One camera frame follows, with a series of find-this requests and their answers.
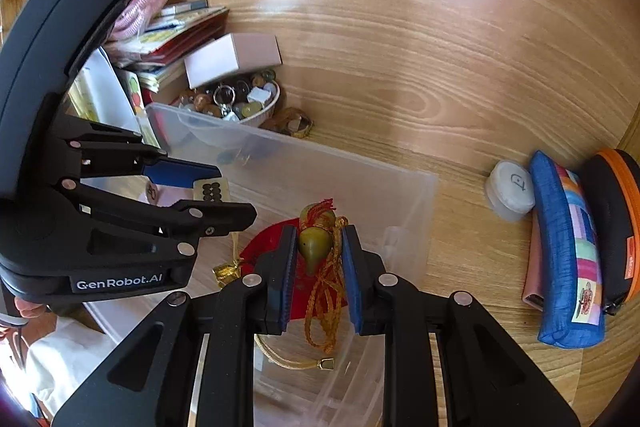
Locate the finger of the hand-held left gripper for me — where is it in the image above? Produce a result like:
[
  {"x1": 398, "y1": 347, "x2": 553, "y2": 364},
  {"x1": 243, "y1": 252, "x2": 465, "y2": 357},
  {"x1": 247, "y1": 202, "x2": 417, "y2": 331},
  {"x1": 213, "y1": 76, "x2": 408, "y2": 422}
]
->
[
  {"x1": 50, "y1": 112, "x2": 224, "y2": 188},
  {"x1": 55, "y1": 179, "x2": 258, "y2": 258}
]

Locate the red cloth pouch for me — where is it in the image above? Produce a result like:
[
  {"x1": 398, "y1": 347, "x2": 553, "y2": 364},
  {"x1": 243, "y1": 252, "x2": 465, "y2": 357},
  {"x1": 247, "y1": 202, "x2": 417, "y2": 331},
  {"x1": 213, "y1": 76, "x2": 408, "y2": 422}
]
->
[{"x1": 239, "y1": 222, "x2": 351, "y2": 320}]

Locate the gold bell charm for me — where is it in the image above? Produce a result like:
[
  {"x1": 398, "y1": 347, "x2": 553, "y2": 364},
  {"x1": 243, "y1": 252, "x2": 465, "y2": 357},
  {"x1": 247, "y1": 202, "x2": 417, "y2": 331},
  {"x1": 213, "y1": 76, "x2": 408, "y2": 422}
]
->
[{"x1": 212, "y1": 259, "x2": 242, "y2": 284}]

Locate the pale pink round case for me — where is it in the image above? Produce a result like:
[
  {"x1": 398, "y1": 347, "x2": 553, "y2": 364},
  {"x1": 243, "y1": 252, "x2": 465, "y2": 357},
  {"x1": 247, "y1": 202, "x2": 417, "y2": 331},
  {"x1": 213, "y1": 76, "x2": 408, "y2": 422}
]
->
[{"x1": 145, "y1": 179, "x2": 195, "y2": 208}]

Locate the black and orange zip case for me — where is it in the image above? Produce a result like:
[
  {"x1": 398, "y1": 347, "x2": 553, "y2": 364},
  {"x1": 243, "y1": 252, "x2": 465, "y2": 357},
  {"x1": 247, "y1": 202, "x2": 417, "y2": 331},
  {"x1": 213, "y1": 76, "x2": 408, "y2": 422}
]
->
[{"x1": 580, "y1": 148, "x2": 640, "y2": 318}]

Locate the stack of books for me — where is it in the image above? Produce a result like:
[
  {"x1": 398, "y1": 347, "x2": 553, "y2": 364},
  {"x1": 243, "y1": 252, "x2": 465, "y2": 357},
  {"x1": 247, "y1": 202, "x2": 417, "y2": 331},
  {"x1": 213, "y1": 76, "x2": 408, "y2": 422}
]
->
[{"x1": 107, "y1": 0, "x2": 231, "y2": 108}]

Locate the white round container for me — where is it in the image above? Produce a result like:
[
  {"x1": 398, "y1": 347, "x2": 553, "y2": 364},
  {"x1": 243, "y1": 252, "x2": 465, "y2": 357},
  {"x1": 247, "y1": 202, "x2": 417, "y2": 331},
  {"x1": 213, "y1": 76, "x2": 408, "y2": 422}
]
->
[{"x1": 484, "y1": 159, "x2": 537, "y2": 223}]

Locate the pile of beads and trinkets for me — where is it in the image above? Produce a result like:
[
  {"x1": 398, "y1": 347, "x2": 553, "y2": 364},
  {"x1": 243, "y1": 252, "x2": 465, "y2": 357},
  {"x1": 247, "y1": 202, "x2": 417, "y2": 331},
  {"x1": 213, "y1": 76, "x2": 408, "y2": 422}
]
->
[{"x1": 177, "y1": 69, "x2": 278, "y2": 120}]

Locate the blue patchwork pouch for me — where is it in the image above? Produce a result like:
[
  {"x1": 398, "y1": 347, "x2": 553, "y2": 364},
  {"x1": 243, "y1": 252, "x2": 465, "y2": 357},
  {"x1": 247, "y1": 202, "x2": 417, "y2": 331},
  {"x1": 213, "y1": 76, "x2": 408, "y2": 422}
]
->
[{"x1": 529, "y1": 150, "x2": 607, "y2": 349}]

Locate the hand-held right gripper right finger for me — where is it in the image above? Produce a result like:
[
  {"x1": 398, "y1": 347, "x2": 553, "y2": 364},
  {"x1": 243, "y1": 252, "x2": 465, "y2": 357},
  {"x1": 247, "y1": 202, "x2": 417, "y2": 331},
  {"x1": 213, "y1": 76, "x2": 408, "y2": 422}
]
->
[{"x1": 341, "y1": 224, "x2": 581, "y2": 427}]

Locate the small white cardboard box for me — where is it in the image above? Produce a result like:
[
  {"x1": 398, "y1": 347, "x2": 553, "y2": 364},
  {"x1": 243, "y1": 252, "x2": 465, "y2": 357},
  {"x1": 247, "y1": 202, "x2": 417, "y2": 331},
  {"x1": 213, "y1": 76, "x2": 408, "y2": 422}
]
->
[{"x1": 184, "y1": 33, "x2": 283, "y2": 88}]

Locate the wooden bead bracelet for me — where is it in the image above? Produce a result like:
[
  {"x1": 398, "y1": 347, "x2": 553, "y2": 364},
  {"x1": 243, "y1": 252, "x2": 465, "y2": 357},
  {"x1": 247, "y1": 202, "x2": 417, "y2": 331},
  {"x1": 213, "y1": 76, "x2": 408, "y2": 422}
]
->
[{"x1": 260, "y1": 107, "x2": 315, "y2": 138}]

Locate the mahjong tile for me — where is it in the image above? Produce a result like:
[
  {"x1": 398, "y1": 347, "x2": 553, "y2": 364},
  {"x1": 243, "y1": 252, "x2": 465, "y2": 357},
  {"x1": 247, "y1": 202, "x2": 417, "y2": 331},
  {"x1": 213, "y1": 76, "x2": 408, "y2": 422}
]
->
[{"x1": 193, "y1": 179, "x2": 233, "y2": 202}]

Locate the pink mesh bag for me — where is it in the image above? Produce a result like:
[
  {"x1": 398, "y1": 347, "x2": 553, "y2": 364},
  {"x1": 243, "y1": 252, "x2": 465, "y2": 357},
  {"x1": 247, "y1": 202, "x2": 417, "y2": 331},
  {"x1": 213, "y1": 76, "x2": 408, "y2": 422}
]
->
[{"x1": 111, "y1": 0, "x2": 166, "y2": 42}]

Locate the white bowl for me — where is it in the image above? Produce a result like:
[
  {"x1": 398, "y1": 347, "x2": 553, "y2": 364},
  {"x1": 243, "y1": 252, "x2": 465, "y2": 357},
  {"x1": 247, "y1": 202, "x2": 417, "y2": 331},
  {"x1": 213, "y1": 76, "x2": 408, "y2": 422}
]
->
[{"x1": 172, "y1": 72, "x2": 281, "y2": 128}]

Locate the pink slim case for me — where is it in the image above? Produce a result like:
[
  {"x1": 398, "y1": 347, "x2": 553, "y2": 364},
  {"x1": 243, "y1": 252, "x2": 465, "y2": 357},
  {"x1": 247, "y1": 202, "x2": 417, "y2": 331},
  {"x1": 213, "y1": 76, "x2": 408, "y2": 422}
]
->
[{"x1": 521, "y1": 207, "x2": 548, "y2": 312}]

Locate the person's left hand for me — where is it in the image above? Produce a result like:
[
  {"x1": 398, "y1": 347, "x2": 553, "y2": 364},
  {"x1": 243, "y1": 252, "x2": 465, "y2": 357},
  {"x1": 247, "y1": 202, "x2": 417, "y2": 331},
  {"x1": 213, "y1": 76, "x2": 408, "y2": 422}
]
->
[{"x1": 0, "y1": 297, "x2": 50, "y2": 328}]

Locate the clear plastic storage box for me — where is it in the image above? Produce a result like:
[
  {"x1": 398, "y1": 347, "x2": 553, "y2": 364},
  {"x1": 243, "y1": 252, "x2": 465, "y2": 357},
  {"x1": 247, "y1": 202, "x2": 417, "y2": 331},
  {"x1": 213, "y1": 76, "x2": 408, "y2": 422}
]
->
[{"x1": 87, "y1": 102, "x2": 440, "y2": 427}]

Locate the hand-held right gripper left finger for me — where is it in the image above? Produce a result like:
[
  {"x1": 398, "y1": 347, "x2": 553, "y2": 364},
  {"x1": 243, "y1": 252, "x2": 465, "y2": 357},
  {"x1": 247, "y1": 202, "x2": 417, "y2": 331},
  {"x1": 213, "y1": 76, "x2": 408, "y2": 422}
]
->
[{"x1": 52, "y1": 224, "x2": 301, "y2": 427}]

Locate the fruit print booklet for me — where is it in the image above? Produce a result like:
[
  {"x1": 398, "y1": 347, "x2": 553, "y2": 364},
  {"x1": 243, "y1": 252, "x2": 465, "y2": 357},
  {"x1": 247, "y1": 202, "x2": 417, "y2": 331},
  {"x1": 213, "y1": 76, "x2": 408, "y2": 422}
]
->
[{"x1": 122, "y1": 72, "x2": 152, "y2": 142}]

